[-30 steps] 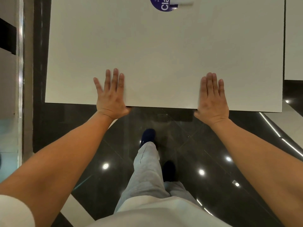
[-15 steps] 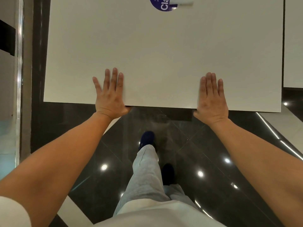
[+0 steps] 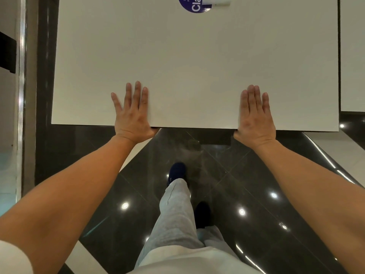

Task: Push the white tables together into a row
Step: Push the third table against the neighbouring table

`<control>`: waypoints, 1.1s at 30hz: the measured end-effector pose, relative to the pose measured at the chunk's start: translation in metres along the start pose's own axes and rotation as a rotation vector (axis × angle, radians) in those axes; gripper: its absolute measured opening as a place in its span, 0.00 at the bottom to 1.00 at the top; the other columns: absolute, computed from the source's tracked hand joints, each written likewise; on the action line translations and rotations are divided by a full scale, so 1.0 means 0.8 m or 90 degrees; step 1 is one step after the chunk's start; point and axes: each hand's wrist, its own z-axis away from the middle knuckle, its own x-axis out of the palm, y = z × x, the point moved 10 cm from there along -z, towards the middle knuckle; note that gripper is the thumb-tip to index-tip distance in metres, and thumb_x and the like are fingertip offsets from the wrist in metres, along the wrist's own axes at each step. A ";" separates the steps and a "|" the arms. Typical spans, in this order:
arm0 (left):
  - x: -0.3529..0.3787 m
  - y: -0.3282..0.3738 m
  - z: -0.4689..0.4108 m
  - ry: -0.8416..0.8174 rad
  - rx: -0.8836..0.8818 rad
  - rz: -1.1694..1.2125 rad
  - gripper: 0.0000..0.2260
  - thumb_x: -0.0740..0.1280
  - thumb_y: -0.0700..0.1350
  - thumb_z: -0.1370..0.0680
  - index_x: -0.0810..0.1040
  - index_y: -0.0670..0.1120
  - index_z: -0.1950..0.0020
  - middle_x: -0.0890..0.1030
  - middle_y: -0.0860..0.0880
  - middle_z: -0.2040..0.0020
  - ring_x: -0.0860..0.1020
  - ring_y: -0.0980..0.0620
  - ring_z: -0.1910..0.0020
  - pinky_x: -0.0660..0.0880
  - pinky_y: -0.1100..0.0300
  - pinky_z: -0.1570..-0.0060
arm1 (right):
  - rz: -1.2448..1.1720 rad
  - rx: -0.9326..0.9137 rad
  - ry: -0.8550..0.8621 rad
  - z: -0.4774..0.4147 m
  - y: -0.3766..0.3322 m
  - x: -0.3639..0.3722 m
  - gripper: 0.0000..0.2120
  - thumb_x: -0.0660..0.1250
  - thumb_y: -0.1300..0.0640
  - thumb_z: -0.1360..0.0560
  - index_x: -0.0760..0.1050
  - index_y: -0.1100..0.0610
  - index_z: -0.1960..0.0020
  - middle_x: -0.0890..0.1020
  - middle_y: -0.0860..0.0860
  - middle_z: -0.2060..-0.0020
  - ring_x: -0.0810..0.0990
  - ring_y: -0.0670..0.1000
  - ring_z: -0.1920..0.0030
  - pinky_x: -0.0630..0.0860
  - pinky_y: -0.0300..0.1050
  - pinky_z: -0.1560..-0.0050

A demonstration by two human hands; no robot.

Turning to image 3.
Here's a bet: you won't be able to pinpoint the person's left hand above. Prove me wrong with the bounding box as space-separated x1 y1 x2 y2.
111 81 161 145

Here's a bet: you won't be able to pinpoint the person's right hand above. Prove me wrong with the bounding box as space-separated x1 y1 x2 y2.
233 84 277 149

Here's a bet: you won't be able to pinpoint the person's right forearm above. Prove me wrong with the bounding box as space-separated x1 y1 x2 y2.
252 139 365 274

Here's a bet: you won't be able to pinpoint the person's left forearm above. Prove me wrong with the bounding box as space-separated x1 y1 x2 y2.
0 135 153 274

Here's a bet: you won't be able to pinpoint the dark blue shoe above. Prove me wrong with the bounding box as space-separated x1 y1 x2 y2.
194 201 213 229
167 162 187 186

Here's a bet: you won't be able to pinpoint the grey trousers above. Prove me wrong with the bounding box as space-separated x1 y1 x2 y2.
134 178 240 268

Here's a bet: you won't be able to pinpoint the white paper label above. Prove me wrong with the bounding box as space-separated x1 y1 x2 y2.
201 0 232 7

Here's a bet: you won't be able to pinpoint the round purple sticker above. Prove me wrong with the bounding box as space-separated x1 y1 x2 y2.
178 0 213 14

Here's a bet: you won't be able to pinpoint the white shirt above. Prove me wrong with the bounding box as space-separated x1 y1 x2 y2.
0 240 266 274

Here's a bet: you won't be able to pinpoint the metal door frame strip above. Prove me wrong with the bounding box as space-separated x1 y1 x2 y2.
16 0 39 197

